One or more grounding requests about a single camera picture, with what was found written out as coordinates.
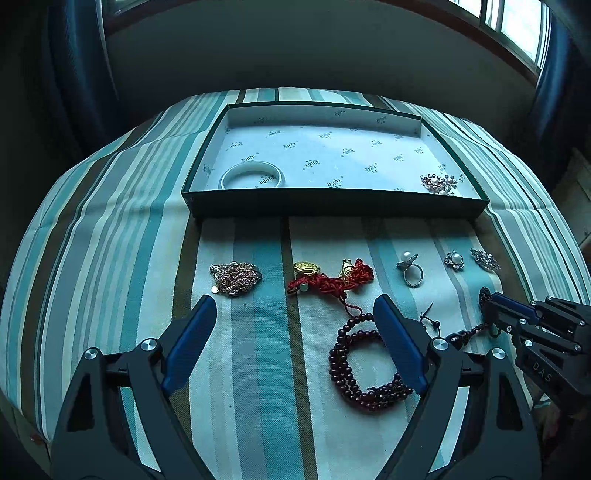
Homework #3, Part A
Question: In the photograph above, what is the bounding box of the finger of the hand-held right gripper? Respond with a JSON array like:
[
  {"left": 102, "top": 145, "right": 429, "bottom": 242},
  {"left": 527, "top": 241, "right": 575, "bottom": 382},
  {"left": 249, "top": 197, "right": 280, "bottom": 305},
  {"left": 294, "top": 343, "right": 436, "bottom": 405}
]
[
  {"left": 490, "top": 292, "right": 591, "bottom": 325},
  {"left": 483, "top": 302, "right": 586, "bottom": 356}
]

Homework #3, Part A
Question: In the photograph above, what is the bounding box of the dark red bead bracelet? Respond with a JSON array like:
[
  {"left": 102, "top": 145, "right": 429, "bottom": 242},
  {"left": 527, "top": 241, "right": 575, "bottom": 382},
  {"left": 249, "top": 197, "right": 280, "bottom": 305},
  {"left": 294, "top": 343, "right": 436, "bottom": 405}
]
[{"left": 329, "top": 313, "right": 415, "bottom": 408}]

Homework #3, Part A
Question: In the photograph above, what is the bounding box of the black braided bead bracelet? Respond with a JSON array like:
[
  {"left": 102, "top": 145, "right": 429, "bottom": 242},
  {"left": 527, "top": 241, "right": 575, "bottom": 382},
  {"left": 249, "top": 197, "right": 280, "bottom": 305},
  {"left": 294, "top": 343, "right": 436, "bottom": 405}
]
[{"left": 419, "top": 286, "right": 502, "bottom": 348}]

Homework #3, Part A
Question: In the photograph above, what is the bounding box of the blue curtain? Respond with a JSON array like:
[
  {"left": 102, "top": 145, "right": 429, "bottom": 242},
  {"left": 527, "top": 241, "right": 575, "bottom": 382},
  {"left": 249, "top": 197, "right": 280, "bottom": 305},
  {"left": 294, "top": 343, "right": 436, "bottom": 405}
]
[
  {"left": 46, "top": 0, "right": 122, "bottom": 139},
  {"left": 531, "top": 9, "right": 583, "bottom": 139}
]

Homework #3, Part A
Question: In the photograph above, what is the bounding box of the silver crystal brooch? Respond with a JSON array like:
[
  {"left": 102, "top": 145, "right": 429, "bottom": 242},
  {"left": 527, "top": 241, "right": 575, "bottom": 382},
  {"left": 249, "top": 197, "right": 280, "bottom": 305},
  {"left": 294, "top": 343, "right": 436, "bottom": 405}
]
[{"left": 470, "top": 248, "right": 501, "bottom": 273}]

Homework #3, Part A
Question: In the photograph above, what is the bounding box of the red cord gold charm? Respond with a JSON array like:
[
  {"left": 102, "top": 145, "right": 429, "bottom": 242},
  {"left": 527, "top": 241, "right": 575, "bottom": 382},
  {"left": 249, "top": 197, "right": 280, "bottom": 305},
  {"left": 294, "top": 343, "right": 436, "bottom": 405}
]
[
  {"left": 339, "top": 258, "right": 376, "bottom": 283},
  {"left": 287, "top": 261, "right": 365, "bottom": 315}
]

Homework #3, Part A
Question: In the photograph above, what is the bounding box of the white jade bangle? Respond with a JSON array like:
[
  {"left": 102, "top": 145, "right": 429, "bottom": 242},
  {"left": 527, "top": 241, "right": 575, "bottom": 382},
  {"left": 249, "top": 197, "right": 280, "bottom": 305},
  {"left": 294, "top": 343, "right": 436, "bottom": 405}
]
[{"left": 219, "top": 164, "right": 284, "bottom": 190}]

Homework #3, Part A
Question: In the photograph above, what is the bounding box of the teal striped cloth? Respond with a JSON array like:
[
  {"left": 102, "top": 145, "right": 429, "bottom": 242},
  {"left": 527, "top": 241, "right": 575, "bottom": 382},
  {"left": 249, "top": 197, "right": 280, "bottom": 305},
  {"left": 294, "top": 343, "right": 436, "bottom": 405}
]
[{"left": 0, "top": 88, "right": 575, "bottom": 480}]

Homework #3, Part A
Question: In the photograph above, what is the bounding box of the beige cabinet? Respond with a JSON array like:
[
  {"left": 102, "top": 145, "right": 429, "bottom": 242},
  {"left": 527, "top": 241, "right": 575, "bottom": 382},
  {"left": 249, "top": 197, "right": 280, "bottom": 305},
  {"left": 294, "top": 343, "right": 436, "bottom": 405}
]
[{"left": 551, "top": 148, "right": 591, "bottom": 252}]

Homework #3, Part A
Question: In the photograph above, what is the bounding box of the window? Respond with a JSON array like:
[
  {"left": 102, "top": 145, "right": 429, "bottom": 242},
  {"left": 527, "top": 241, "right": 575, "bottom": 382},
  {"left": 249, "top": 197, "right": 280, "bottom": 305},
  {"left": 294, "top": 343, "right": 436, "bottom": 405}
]
[{"left": 443, "top": 0, "right": 553, "bottom": 71}]

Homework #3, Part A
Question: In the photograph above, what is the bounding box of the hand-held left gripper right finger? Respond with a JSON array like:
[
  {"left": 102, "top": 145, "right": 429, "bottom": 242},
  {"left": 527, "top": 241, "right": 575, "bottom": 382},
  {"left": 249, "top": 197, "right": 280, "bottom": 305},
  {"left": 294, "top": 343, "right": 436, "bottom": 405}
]
[{"left": 373, "top": 294, "right": 542, "bottom": 480}]

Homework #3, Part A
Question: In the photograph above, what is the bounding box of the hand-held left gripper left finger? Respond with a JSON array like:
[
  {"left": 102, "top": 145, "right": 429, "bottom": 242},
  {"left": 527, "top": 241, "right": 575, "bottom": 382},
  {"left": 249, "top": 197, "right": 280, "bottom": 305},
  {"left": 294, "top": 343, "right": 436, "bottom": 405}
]
[{"left": 50, "top": 294, "right": 218, "bottom": 480}]

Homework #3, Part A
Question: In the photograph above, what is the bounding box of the pink gold chain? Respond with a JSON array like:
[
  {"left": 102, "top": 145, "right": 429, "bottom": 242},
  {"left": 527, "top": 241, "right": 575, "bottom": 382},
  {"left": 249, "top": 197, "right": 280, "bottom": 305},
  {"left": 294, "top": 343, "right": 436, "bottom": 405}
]
[{"left": 209, "top": 261, "right": 264, "bottom": 298}]

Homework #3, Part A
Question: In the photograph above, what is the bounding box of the silver pearl ring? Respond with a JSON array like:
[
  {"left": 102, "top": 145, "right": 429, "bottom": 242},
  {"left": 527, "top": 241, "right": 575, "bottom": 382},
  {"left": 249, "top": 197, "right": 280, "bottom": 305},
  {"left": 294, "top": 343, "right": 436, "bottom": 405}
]
[{"left": 396, "top": 250, "right": 424, "bottom": 288}]

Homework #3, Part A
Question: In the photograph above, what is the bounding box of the pearl flower brooch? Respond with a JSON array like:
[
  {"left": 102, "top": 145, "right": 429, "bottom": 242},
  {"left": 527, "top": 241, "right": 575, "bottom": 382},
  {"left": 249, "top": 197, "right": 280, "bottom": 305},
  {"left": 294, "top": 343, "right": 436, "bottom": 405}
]
[{"left": 419, "top": 173, "right": 458, "bottom": 195}]

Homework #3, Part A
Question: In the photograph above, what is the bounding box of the green printed jewelry box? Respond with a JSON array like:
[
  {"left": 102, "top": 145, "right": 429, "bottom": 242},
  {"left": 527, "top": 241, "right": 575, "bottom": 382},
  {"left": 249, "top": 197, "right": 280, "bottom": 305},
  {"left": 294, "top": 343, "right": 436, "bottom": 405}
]
[{"left": 181, "top": 103, "right": 490, "bottom": 222}]

